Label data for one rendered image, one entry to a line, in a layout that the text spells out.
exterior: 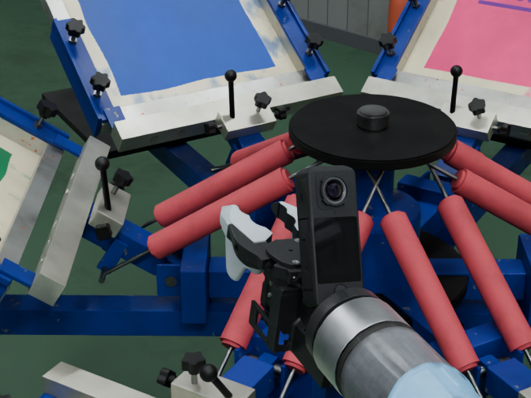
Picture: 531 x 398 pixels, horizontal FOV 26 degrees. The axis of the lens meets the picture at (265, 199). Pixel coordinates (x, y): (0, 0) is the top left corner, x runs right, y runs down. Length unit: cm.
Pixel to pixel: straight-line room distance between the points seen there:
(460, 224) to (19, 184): 88
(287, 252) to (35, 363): 288
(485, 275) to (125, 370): 192
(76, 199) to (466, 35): 116
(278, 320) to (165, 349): 286
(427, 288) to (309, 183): 107
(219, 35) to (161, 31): 15
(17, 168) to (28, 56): 402
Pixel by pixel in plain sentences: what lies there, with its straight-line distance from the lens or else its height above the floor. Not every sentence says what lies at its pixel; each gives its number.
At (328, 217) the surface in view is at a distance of 92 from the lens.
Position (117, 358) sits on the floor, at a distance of 380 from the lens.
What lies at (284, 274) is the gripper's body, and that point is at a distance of 95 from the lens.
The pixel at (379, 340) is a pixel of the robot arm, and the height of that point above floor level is 169.
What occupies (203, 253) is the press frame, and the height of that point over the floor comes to 105.
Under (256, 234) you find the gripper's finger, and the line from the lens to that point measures 100.
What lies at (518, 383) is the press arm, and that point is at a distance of 195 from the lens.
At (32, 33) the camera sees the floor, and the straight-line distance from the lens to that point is 676.
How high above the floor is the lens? 217
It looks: 27 degrees down
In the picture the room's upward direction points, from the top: straight up
